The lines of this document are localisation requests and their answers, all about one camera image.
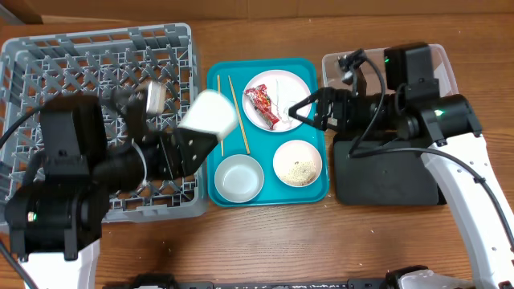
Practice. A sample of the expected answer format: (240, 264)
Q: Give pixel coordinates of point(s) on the grey plastic dish rack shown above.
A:
(37, 68)

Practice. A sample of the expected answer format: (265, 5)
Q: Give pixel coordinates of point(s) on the right wooden chopstick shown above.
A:
(242, 129)

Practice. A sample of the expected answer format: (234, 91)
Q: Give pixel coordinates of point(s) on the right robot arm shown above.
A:
(447, 135)

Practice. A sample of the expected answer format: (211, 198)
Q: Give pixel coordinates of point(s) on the red snack wrapper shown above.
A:
(262, 104)

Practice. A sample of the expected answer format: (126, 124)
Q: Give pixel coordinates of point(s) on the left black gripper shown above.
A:
(181, 160)

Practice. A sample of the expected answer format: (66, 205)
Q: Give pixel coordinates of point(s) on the large white plate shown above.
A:
(269, 95)

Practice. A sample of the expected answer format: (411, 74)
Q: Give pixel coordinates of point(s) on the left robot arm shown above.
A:
(55, 217)

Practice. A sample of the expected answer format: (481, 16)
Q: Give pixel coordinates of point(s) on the teal plastic tray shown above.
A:
(263, 144)

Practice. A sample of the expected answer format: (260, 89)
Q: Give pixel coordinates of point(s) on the grey shallow bowl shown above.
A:
(239, 178)

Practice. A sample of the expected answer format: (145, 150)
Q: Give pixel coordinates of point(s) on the clear plastic waste bin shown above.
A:
(441, 68)

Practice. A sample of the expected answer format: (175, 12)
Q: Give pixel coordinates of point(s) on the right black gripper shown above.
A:
(328, 103)

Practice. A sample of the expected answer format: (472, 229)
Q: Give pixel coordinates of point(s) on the black food waste tray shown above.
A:
(396, 179)

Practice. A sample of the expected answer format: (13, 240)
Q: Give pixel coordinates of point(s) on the white tissue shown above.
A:
(285, 97)

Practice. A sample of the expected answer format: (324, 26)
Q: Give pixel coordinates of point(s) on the white cup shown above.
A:
(211, 112)

